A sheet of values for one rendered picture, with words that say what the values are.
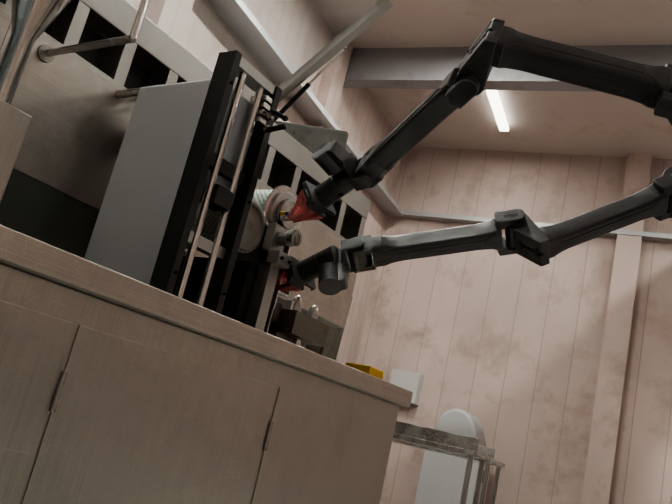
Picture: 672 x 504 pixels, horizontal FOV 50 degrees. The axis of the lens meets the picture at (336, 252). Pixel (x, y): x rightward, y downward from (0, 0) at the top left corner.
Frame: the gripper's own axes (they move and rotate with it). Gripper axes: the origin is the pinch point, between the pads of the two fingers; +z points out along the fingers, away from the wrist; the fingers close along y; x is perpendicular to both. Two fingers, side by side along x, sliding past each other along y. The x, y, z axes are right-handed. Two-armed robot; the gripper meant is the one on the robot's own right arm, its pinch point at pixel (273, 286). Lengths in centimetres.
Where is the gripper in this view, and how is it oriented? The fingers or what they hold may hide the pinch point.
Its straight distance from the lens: 183.4
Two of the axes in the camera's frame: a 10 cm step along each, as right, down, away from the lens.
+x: -2.1, -8.4, 4.9
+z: -8.4, 4.2, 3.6
